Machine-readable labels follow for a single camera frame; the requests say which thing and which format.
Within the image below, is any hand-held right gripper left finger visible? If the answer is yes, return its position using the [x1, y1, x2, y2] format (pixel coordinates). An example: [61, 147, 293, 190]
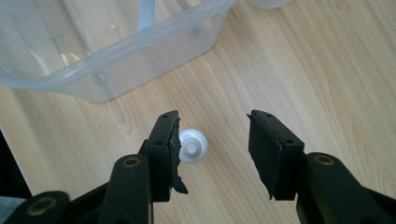
[138, 109, 190, 203]

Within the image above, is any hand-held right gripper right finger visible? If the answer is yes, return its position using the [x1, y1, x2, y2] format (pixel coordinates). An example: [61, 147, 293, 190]
[246, 108, 306, 202]

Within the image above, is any small white plastic bottle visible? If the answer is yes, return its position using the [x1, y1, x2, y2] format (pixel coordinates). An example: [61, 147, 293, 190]
[178, 128, 209, 164]

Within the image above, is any clear plastic storage box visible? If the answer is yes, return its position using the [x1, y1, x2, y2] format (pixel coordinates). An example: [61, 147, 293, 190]
[0, 0, 238, 104]

